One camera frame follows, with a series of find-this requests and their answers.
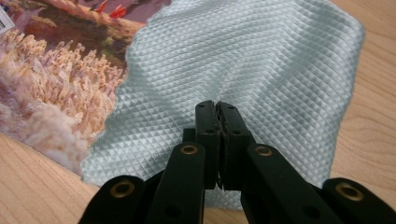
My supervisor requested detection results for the colourful glossy magazine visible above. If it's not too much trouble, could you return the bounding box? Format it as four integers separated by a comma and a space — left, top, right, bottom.
0, 0, 173, 177

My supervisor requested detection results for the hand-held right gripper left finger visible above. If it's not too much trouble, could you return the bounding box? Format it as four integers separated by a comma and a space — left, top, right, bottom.
195, 100, 220, 190

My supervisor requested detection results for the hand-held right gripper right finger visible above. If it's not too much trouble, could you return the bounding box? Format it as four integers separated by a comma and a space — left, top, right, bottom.
218, 101, 256, 191

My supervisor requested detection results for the light blue cleaning cloth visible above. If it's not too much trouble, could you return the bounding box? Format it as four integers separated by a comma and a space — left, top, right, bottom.
79, 0, 366, 210

